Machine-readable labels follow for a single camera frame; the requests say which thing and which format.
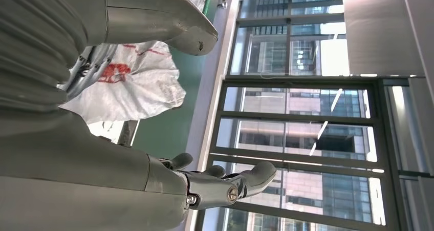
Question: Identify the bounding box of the white mailer package black print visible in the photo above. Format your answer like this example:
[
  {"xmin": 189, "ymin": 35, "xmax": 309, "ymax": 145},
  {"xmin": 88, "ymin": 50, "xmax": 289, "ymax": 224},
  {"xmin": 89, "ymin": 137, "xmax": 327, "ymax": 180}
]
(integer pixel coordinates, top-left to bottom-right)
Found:
[{"xmin": 59, "ymin": 41, "xmax": 186, "ymax": 125}]

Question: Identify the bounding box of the glass window grey frame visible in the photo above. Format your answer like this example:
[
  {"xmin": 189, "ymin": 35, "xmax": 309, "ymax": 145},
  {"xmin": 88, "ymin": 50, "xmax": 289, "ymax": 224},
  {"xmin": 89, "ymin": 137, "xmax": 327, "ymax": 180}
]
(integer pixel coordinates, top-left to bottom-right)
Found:
[{"xmin": 228, "ymin": 0, "xmax": 351, "ymax": 77}]

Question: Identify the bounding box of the glass window black frame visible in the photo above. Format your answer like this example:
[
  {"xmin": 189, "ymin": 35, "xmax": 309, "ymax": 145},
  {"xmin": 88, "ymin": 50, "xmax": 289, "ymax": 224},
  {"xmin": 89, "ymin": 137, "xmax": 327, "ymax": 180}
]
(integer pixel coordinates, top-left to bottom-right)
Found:
[{"xmin": 194, "ymin": 76, "xmax": 402, "ymax": 231}]

